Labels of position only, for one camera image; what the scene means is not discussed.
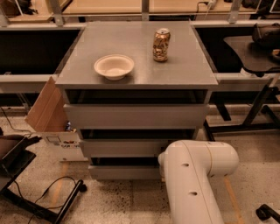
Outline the grey bottom drawer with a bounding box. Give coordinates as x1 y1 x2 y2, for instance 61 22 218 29
88 165 161 180

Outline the grey drawer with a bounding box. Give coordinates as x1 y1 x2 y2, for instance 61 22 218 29
79 138 198 158
64 104 208 130
88 165 161 180

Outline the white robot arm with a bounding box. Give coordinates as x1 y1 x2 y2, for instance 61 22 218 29
158 140 239 224

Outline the grey drawer cabinet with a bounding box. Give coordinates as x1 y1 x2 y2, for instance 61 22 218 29
56 22 218 167

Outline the grey middle drawer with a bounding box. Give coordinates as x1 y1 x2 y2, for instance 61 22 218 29
79 138 198 158

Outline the grey top drawer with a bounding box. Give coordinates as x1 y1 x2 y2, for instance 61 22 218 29
64 104 208 130

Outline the white paper bowl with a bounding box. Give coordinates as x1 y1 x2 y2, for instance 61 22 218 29
94 54 135 81

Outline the gold soda can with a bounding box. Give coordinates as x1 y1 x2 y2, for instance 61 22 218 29
153 28 171 62

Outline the brown cardboard box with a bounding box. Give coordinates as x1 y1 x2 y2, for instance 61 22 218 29
25 78 87 162

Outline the black office chair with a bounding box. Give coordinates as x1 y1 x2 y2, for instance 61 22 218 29
224 23 280 77

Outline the black metal stand left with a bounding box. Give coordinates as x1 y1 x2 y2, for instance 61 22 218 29
0 134 88 224

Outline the black caster bottom right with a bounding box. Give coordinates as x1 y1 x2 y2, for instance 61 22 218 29
255 204 280 223

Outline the black floor cable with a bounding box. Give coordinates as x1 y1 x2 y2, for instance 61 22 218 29
0 106 77 224

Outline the black table leg frame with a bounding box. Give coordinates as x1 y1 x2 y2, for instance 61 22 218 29
204 85 280 141

